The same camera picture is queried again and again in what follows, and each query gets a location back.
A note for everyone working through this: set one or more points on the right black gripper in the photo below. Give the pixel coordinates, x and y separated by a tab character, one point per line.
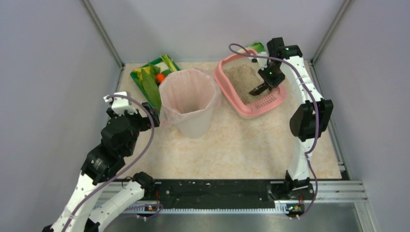
267	82

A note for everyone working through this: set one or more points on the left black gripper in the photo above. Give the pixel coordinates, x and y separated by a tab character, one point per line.
146	116

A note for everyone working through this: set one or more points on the pink litter box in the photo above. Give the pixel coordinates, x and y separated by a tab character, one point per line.
237	76

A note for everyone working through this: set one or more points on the pink lined trash bin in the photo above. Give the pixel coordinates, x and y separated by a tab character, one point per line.
188	99

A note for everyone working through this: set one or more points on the black litter scoop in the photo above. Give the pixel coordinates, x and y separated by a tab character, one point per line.
259	89

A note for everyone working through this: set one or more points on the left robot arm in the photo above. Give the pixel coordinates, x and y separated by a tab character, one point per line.
102	163

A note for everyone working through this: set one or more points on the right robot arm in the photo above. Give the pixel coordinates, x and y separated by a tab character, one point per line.
310	118

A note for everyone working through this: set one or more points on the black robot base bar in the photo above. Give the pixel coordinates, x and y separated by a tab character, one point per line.
224	193

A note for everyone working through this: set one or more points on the toy bok choy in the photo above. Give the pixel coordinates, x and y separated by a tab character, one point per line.
258	47

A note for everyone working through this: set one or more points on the green leafy vegetable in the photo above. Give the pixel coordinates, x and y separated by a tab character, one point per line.
150	89

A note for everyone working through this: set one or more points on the orange toy carrot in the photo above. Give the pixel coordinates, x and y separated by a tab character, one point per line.
160	78

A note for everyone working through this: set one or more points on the green vegetable tray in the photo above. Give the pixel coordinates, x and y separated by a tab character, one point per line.
153	68

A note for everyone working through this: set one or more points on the white green leek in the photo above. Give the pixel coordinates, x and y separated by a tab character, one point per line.
170	63

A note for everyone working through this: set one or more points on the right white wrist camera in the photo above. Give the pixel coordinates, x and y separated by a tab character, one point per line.
263	62

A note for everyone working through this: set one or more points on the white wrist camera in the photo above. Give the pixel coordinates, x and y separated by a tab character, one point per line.
121	105
263	62

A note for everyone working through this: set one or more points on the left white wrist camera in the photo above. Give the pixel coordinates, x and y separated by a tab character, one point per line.
121	105

